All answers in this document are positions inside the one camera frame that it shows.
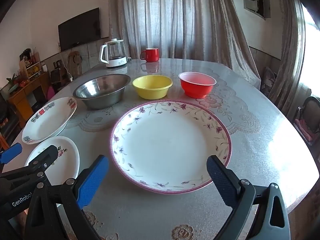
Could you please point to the wooden desktop shelf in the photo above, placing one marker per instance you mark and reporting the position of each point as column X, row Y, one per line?
column 32, row 68

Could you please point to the white glass electric kettle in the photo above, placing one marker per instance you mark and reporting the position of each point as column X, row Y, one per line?
column 112, row 53

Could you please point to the red plastic bowl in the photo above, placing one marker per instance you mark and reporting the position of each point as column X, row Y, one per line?
column 196, row 85

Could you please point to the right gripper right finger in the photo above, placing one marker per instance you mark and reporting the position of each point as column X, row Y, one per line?
column 238, row 196

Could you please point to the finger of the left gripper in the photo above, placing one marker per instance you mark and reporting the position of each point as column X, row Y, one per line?
column 41, row 162
column 9, row 154

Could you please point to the side window curtain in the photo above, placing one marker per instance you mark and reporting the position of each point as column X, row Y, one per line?
column 292, row 54

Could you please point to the wall electrical panel box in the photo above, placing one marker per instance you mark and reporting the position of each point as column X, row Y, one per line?
column 261, row 8

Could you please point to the red mug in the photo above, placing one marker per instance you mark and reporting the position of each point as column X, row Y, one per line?
column 150, row 55

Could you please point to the beige window curtain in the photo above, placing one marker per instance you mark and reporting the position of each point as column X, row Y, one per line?
column 206, row 30

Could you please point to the red double-happiness plate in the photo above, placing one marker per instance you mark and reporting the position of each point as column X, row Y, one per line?
column 49, row 121

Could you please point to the small rose plate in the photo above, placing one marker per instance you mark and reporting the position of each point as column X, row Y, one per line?
column 67, row 163

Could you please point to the stainless steel bowl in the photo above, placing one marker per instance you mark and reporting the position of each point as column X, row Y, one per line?
column 103, row 91

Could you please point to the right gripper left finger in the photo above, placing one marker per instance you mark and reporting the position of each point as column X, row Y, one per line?
column 78, row 193

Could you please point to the orange wooden desk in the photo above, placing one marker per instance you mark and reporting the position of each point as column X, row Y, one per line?
column 19, row 100

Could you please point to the large purple floral plate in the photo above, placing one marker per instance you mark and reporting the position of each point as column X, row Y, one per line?
column 163, row 146

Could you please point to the black wall television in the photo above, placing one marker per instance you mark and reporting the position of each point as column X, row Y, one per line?
column 80, row 29

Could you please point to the yellow plastic bowl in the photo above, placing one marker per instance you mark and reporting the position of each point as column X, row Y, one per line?
column 152, row 87

